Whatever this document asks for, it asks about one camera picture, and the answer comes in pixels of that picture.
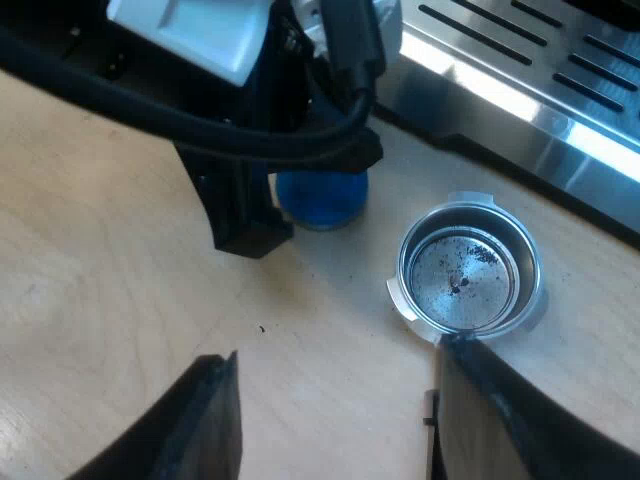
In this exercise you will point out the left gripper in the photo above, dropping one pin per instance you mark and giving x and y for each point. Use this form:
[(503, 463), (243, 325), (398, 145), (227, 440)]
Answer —
[(285, 75)]

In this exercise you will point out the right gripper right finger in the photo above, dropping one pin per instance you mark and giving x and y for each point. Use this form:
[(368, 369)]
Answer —
[(470, 430)]

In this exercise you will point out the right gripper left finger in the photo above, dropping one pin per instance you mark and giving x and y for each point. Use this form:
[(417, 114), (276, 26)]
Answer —
[(190, 430)]

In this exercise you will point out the bright blue tamper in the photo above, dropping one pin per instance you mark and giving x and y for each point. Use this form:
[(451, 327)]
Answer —
[(325, 200)]

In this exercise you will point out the steel espresso machine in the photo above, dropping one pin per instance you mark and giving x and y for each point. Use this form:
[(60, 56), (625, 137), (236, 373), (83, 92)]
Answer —
[(525, 75)]

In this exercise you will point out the white camera box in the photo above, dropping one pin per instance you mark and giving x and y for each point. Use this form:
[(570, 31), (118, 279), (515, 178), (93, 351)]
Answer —
[(200, 30)]

